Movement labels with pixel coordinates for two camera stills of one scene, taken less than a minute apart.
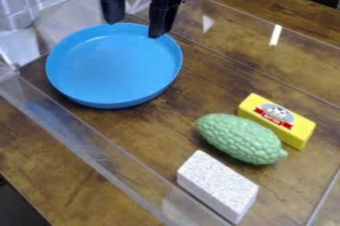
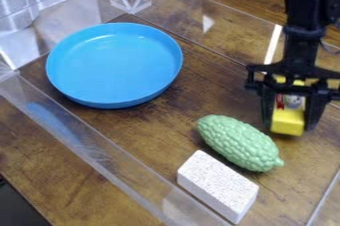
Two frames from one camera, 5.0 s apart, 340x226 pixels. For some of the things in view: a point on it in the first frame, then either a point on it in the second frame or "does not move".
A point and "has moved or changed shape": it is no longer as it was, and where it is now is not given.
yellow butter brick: (295, 129) has moved or changed shape
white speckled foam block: (225, 190) does not move
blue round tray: (111, 65) does not move
